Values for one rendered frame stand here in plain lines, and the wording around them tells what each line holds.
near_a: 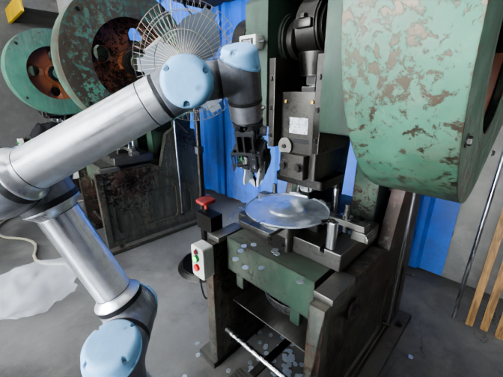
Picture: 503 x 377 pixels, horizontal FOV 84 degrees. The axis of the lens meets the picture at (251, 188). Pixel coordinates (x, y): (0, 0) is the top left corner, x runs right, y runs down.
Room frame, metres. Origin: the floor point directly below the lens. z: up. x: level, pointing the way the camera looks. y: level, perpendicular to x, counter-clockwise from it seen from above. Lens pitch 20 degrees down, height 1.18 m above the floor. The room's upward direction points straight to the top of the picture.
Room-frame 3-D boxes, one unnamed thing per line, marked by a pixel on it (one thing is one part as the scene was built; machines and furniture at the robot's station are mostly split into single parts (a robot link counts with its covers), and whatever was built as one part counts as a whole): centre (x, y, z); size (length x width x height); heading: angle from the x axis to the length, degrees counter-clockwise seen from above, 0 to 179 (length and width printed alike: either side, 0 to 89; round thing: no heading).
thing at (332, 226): (0.77, -0.25, 0.75); 0.03 x 0.03 x 0.10; 46
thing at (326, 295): (0.90, -0.50, 0.45); 0.92 x 0.12 x 0.90; 136
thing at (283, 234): (0.86, -0.09, 0.72); 0.25 x 0.14 x 0.14; 136
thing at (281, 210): (0.90, -0.12, 0.78); 0.29 x 0.29 x 0.01
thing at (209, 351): (1.27, -0.12, 0.45); 0.92 x 0.12 x 0.90; 136
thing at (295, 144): (0.96, -0.18, 1.04); 0.17 x 0.15 x 0.30; 136
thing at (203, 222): (1.04, 0.17, 0.62); 0.10 x 0.06 x 0.20; 46
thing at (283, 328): (0.99, -0.22, 0.31); 0.43 x 0.42 x 0.01; 46
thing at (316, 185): (0.99, -0.22, 0.86); 0.20 x 0.16 x 0.05; 46
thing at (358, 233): (0.87, -0.33, 0.76); 0.17 x 0.06 x 0.10; 46
